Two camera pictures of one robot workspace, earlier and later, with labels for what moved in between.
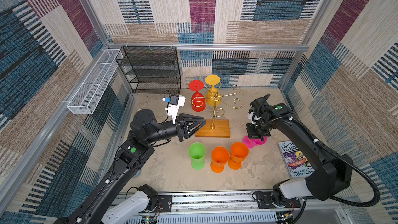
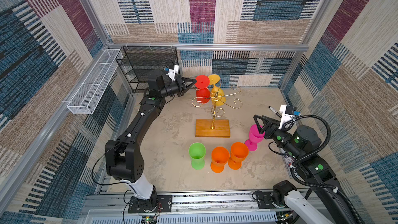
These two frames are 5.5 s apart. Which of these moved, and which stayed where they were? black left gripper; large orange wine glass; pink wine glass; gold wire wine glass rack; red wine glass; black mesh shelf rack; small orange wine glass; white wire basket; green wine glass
Moved: pink wine glass; red wine glass; black left gripper
Stayed: gold wire wine glass rack; black mesh shelf rack; small orange wine glass; green wine glass; large orange wine glass; white wire basket
